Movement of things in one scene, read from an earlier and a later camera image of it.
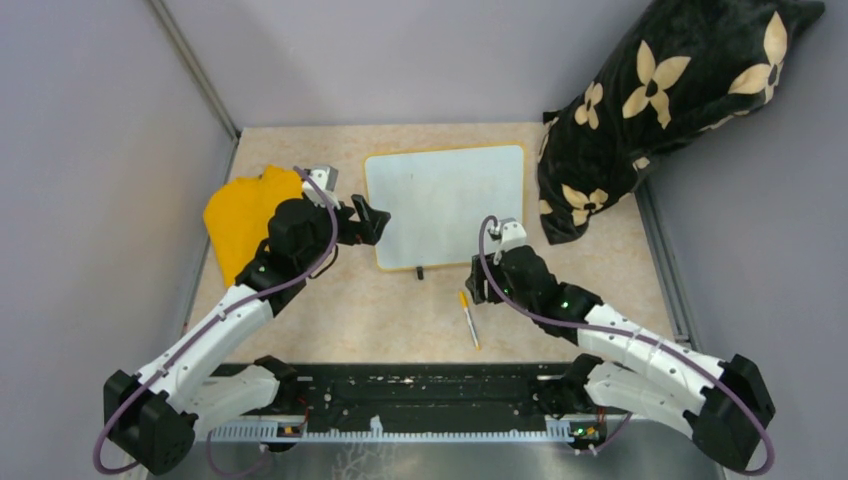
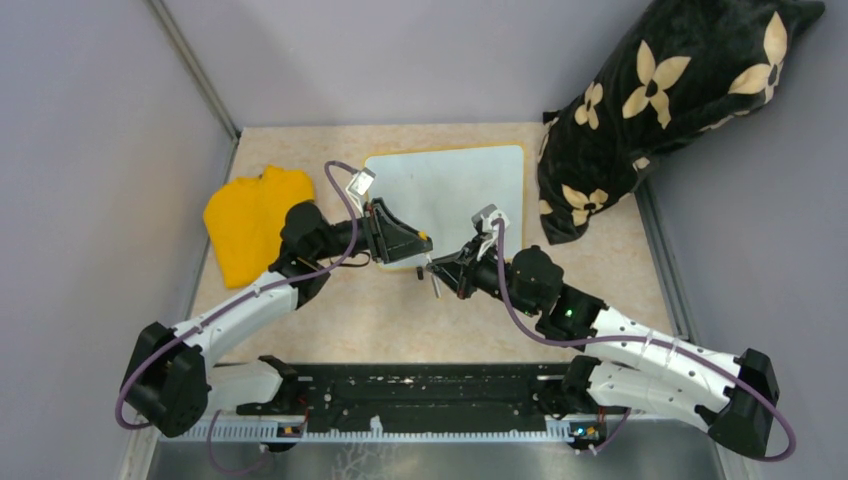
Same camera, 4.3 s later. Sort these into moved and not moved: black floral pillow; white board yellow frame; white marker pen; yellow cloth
Moved: white marker pen
Not moved: black floral pillow; white board yellow frame; yellow cloth
